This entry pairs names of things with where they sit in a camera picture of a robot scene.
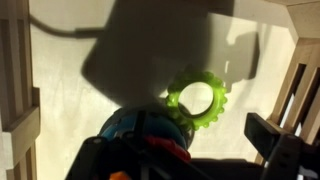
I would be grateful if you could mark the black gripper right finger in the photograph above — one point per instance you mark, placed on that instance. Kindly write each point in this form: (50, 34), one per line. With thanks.
(263, 133)

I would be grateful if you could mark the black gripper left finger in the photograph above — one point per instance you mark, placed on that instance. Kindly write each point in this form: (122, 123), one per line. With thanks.
(139, 126)

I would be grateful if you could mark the wooden slatted tray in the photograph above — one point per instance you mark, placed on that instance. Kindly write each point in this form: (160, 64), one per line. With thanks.
(20, 110)

